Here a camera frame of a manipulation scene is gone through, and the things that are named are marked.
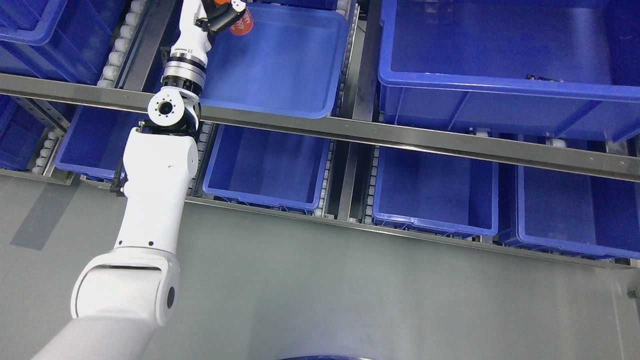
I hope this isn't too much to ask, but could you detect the blue bin lower centre right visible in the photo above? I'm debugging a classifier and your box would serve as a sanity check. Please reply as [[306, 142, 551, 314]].
[[371, 146, 499, 239]]

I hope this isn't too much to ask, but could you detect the blue bin upper left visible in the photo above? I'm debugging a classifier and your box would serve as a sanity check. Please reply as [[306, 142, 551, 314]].
[[0, 0, 127, 85]]

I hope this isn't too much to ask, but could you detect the large blue bin upper right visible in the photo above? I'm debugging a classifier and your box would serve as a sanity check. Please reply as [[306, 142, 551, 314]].
[[378, 0, 640, 142]]

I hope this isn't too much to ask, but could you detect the shallow blue tray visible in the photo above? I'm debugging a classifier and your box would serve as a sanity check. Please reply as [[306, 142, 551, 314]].
[[200, 3, 349, 119]]

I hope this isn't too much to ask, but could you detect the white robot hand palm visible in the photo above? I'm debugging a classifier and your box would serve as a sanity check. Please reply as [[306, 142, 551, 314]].
[[171, 0, 216, 60]]

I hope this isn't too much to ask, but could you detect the blue bin far left lower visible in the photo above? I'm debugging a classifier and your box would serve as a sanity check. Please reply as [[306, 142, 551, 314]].
[[0, 95, 61, 175]]

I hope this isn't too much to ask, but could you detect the blue bin lower far right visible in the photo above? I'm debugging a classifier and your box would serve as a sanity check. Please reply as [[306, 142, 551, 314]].
[[497, 165, 640, 260]]

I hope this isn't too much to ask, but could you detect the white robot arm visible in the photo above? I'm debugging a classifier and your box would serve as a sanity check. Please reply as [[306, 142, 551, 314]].
[[34, 0, 248, 360]]

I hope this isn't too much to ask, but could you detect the blue bin lower middle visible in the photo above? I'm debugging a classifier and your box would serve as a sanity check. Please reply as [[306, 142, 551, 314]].
[[202, 125, 330, 214]]

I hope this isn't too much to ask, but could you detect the metal shelf rack frame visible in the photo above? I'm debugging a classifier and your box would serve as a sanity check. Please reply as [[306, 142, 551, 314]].
[[0, 0, 640, 271]]

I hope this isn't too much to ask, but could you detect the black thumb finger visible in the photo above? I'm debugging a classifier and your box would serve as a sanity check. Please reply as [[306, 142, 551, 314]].
[[196, 4, 247, 35]]

